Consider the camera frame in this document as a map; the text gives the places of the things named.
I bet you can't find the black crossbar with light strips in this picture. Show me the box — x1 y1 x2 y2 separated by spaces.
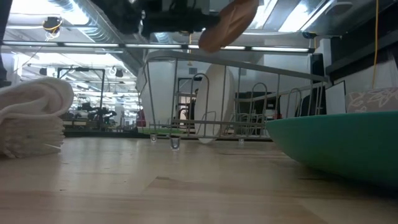
0 39 315 54

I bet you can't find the white board black frame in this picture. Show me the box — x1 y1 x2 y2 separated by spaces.
325 80 347 115

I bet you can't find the black ceiling device yellow cable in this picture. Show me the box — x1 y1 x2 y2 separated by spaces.
42 17 63 41

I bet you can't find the silver wire dish rack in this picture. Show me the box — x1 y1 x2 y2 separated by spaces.
136 49 330 152

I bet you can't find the white cutlery holder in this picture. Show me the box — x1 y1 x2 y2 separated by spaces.
136 60 177 127

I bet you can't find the white brown striped towel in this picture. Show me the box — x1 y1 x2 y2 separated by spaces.
0 77 75 159

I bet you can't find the white plate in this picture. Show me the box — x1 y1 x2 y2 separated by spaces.
194 63 236 144

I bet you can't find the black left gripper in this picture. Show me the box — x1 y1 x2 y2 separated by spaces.
141 0 220 34

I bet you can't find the background black metal frame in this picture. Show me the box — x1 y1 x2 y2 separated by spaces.
57 66 106 130

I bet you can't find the black metal table frame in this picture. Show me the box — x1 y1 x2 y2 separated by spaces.
62 129 150 139

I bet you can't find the large green plate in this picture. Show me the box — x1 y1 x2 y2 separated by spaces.
266 111 398 187

